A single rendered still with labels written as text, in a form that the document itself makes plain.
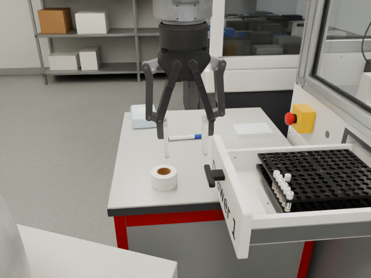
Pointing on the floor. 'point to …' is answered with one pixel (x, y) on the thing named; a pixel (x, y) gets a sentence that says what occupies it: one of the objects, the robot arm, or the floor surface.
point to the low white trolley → (191, 201)
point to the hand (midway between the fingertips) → (185, 139)
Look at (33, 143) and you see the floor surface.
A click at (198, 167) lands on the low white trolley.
